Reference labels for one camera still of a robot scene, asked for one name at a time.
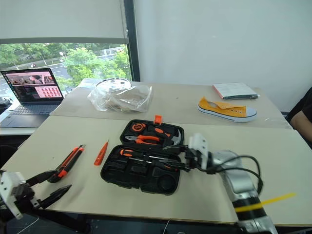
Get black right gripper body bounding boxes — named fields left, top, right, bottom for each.
left=184, top=147, right=203, bottom=173

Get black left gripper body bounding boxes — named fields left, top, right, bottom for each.
left=11, top=182, right=41, bottom=213

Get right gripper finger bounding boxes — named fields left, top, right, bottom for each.
left=157, top=159, right=190, bottom=173
left=162, top=144, right=189, bottom=153

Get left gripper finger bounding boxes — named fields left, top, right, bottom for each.
left=39, top=184, right=72, bottom=210
left=26, top=170, right=59, bottom=187

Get orange black utility knife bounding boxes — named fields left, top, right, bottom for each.
left=47, top=144, right=86, bottom=184

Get black plastic tool case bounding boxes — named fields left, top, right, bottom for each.
left=100, top=119, right=185, bottom=196

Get orange voltage tester pen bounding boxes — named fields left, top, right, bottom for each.
left=94, top=139, right=110, bottom=167

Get thin black screwdriver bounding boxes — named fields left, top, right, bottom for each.
left=128, top=156, right=173, bottom=170

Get orange black tape measure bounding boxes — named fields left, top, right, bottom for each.
left=131, top=122, right=147, bottom=133

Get orange black thick screwdriver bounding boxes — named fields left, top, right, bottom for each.
left=119, top=148, right=167, bottom=161

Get yellow canvas shoe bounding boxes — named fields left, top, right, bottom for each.
left=197, top=96, right=258, bottom=123

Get clear plastic bag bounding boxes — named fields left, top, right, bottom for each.
left=87, top=83, right=153, bottom=114

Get open laptop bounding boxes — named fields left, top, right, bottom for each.
left=0, top=68, right=65, bottom=129

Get white booklet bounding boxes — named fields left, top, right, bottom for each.
left=212, top=82, right=260, bottom=100

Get black round device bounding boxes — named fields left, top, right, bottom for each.
left=0, top=96, right=14, bottom=113

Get person black shirt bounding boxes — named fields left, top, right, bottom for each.
left=285, top=86, right=312, bottom=124

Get white roller blind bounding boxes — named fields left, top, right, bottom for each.
left=0, top=0, right=129, bottom=45

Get claw hammer orange black handle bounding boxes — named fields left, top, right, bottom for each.
left=146, top=125, right=184, bottom=147

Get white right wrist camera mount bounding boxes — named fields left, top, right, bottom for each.
left=187, top=133, right=210, bottom=169

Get orange handled pliers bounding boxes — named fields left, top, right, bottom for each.
left=124, top=135, right=161, bottom=146

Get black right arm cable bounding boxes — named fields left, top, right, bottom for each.
left=207, top=155, right=264, bottom=195

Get yellow cable tie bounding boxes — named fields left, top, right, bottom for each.
left=234, top=193, right=297, bottom=213

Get black window frame post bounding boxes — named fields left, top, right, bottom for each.
left=123, top=0, right=141, bottom=82

